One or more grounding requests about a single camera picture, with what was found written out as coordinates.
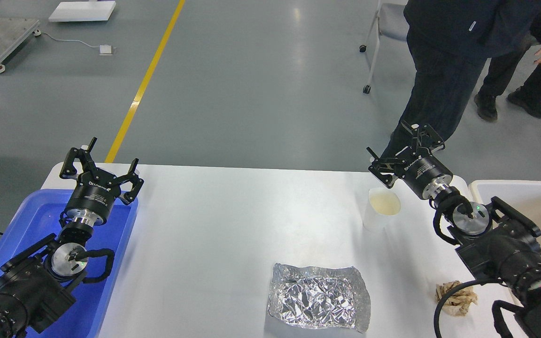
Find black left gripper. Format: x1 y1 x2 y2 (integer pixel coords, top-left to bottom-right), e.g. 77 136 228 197
59 137 144 227

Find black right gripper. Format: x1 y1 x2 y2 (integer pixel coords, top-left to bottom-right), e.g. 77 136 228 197
366 121 453 200

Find white paper cup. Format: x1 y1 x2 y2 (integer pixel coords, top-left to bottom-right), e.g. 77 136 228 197
362 188 401 231

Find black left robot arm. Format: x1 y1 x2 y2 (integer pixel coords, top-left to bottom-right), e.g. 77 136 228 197
0 138 144 338

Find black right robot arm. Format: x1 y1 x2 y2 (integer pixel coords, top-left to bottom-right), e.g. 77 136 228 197
368 122 541 338

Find blue plastic bin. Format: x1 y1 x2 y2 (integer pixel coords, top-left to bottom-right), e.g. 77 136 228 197
0 189 139 338

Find standing person dark clothes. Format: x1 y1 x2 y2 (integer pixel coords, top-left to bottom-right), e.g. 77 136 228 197
382 0 541 157

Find crumpled brown paper ball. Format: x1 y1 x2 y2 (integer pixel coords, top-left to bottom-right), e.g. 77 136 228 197
434 280 479 317

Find white flat board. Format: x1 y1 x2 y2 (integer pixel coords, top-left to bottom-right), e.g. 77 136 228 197
48 0 116 22

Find crumpled aluminium foil sheet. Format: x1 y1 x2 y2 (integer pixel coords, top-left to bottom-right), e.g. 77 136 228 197
267 263 371 333

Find seated person dark clothes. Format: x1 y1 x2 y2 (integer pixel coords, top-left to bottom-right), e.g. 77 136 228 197
473 0 541 123

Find white power adapter with cable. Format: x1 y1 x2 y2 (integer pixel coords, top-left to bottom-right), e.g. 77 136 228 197
41 31 115 56

